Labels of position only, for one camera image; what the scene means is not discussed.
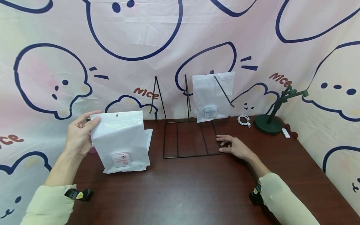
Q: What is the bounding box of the person's left hand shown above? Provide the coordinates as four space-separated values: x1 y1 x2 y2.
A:
65 110 103 157

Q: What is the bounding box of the person's right hand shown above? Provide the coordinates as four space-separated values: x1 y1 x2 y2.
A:
216 134 258 163

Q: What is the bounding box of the white pouch with pink item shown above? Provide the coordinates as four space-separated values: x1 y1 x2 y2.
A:
90 110 151 174

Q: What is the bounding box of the person's right forearm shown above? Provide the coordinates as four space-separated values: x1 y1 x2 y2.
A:
247 156 322 225

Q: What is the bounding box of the person's left forearm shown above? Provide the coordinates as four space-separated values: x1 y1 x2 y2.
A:
20 149 85 225

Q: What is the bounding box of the black desk stand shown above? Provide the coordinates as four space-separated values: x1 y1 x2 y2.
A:
253 85 309 136

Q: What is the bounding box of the white pouch with white earphones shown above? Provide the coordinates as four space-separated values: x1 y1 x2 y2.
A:
192 72 236 123

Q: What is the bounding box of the black wrist band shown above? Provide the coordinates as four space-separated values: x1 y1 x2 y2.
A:
64 188 94 202
249 184 265 206

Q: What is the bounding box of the coiled white cable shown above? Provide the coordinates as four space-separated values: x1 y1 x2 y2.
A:
237 114 252 128

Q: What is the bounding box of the black wire rack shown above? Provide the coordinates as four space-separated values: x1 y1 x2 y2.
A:
149 75 236 159

